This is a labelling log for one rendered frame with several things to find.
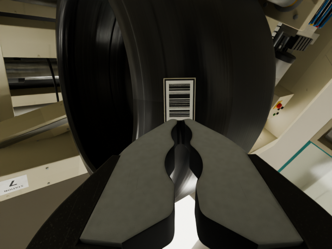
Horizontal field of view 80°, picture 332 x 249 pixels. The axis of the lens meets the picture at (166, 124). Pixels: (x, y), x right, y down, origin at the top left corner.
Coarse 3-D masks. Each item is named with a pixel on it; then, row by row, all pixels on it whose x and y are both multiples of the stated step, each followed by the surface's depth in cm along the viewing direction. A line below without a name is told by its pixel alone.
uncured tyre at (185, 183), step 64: (64, 0) 45; (128, 0) 26; (192, 0) 25; (256, 0) 36; (64, 64) 58; (128, 64) 78; (192, 64) 25; (256, 64) 32; (128, 128) 78; (256, 128) 38; (192, 192) 39
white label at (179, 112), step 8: (168, 80) 25; (176, 80) 25; (184, 80) 25; (192, 80) 25; (168, 88) 25; (176, 88) 25; (184, 88) 25; (192, 88) 25; (168, 96) 25; (176, 96) 25; (184, 96) 25; (192, 96) 25; (168, 104) 26; (176, 104) 26; (184, 104) 26; (192, 104) 25; (168, 112) 26; (176, 112) 26; (184, 112) 26; (192, 112) 26
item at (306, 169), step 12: (312, 144) 79; (300, 156) 83; (312, 156) 80; (324, 156) 77; (288, 168) 88; (300, 168) 84; (312, 168) 80; (324, 168) 77; (300, 180) 85; (312, 180) 81; (324, 180) 78; (312, 192) 82; (324, 192) 79; (324, 204) 80
